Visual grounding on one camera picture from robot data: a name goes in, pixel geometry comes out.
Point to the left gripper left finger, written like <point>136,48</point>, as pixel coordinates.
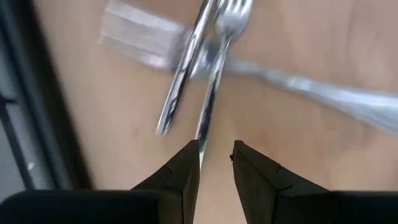
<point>180,186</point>

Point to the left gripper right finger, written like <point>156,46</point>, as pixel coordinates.
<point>264,193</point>

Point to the pale translucent tape patch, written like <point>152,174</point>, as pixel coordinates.
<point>140,37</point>

